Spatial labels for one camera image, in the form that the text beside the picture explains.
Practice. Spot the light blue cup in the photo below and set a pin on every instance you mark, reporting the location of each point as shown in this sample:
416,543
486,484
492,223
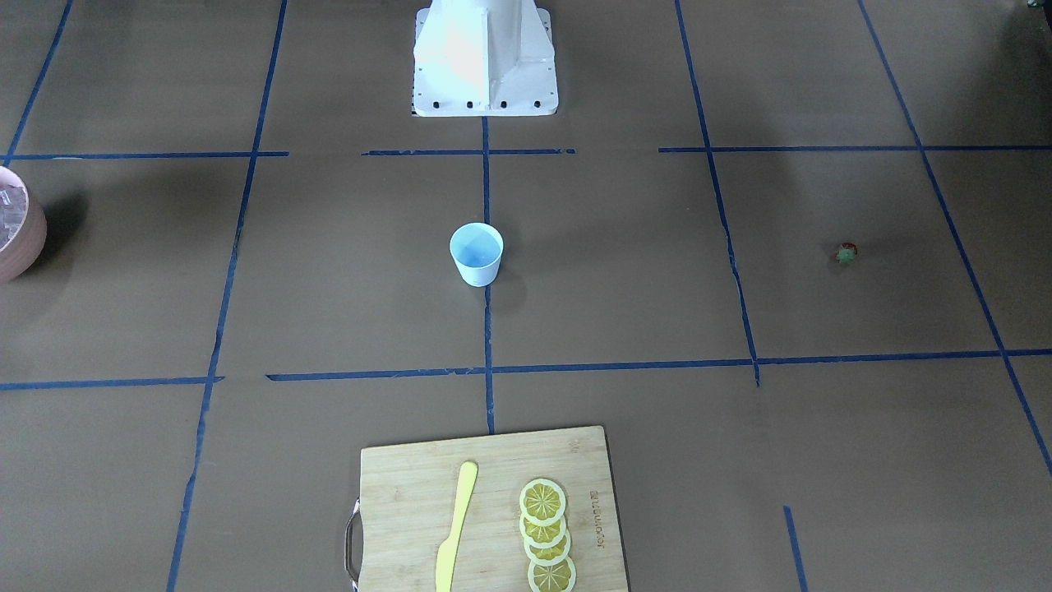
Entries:
477,251

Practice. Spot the pink bowl of ice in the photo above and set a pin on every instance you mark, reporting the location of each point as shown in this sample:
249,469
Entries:
24,226

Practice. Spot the lemon slice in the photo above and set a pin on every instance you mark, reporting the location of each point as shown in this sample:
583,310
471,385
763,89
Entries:
542,536
553,576
542,502
549,556

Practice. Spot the bamboo cutting board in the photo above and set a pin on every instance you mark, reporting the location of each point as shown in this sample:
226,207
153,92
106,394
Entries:
405,499

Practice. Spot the yellow plastic knife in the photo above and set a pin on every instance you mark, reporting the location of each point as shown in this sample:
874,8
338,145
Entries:
446,554

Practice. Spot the red strawberry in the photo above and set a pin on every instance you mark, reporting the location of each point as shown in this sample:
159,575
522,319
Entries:
846,253

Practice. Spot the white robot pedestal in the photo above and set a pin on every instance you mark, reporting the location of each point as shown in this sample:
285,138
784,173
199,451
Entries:
484,59

